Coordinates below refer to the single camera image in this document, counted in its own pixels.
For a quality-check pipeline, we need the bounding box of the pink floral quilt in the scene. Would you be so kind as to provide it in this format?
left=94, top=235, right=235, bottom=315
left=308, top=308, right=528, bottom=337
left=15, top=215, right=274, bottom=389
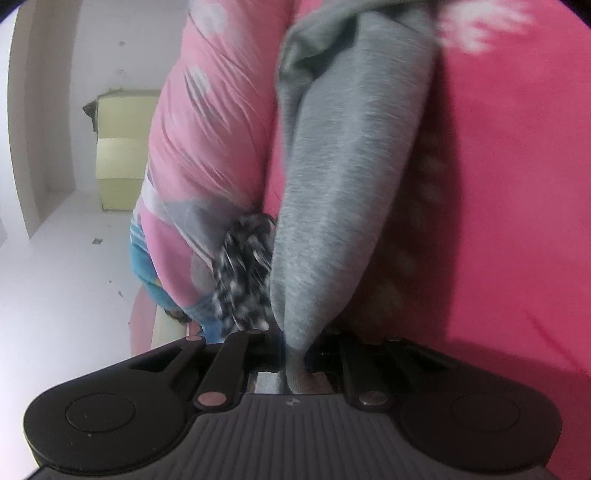
left=136, top=0, right=296, bottom=310

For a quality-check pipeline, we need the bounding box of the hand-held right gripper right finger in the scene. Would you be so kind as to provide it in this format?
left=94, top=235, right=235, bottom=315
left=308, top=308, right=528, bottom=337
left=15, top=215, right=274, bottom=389
left=320, top=332, right=448, bottom=411

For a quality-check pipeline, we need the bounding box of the pink white bed headboard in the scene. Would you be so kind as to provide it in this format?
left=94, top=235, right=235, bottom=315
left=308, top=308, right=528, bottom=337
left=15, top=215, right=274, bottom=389
left=129, top=291, right=204, bottom=356

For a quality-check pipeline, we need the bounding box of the grey sweatshirt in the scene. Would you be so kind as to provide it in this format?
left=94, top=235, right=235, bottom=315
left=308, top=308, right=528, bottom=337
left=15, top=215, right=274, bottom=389
left=268, top=0, right=444, bottom=393

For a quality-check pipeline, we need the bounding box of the black white plaid shirt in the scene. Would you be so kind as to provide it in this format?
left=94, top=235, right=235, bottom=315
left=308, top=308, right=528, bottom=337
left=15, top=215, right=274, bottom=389
left=210, top=213, right=278, bottom=330

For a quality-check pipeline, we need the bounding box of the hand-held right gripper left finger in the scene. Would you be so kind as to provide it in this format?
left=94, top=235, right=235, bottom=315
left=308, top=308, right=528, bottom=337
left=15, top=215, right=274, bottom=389
left=130, top=329, right=282, bottom=411

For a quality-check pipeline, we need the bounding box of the pink flower bed blanket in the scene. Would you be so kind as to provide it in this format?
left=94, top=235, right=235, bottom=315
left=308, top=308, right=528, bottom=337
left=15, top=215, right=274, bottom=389
left=259, top=0, right=591, bottom=407

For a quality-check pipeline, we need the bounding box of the pale yellow wardrobe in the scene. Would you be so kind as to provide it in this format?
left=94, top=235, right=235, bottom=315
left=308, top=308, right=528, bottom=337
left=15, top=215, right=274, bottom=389
left=83, top=90, right=162, bottom=212

